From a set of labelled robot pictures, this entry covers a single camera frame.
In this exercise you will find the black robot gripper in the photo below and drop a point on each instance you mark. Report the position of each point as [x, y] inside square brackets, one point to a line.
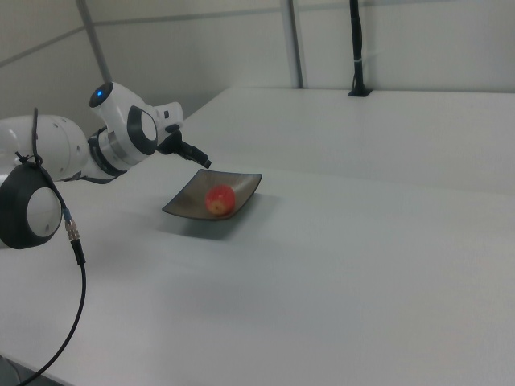
[172, 144]

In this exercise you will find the red apple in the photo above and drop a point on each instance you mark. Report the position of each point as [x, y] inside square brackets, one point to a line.
[219, 200]

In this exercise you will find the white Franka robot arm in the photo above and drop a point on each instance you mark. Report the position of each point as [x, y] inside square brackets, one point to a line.
[120, 128]

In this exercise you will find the square brown ceramic plate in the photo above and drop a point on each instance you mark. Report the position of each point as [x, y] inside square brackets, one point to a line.
[215, 195]

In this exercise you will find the grey metal partition post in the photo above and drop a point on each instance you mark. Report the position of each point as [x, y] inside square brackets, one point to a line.
[295, 44]

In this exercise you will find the black camera stand pole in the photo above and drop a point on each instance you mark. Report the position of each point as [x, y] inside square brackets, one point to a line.
[357, 48]

